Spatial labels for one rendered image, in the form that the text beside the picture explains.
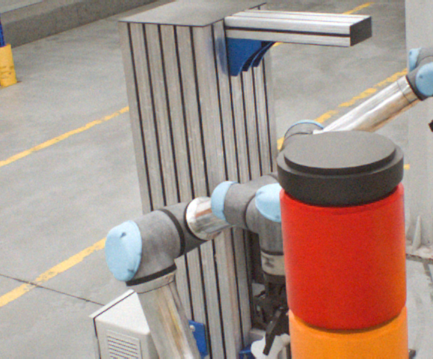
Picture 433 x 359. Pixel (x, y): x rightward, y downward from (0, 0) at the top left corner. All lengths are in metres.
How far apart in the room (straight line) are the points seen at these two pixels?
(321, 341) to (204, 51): 1.77
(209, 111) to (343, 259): 1.81
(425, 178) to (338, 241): 5.13
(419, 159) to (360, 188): 5.12
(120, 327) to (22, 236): 3.88
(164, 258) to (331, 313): 1.72
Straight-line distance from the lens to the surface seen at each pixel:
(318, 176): 0.37
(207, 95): 2.18
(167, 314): 2.13
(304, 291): 0.40
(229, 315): 2.39
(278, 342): 1.81
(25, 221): 6.69
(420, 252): 5.62
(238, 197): 1.78
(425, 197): 5.56
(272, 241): 1.73
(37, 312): 5.46
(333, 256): 0.39
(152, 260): 2.10
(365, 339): 0.40
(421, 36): 5.28
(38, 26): 12.23
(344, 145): 0.40
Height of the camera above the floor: 2.47
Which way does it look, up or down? 21 degrees down
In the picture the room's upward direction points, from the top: 6 degrees counter-clockwise
